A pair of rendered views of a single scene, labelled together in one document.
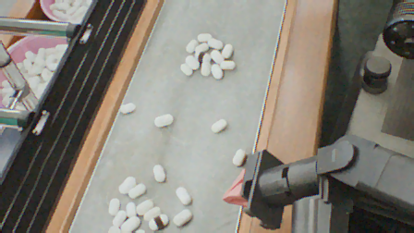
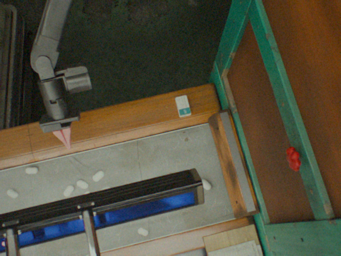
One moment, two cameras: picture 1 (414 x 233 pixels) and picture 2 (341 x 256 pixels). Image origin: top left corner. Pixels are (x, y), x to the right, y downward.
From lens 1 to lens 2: 0.56 m
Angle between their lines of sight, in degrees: 48
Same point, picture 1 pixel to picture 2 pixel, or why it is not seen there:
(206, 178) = (52, 184)
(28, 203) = (130, 188)
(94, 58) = (25, 215)
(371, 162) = (45, 45)
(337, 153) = (42, 65)
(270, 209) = (71, 112)
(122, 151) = (50, 249)
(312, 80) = not seen: outside the picture
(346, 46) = not seen: outside the picture
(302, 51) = not seen: outside the picture
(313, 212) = (72, 77)
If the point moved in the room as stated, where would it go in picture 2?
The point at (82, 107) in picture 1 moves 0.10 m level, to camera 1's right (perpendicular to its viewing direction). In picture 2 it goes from (62, 202) to (39, 163)
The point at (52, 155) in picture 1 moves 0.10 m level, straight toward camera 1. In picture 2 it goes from (99, 196) to (121, 154)
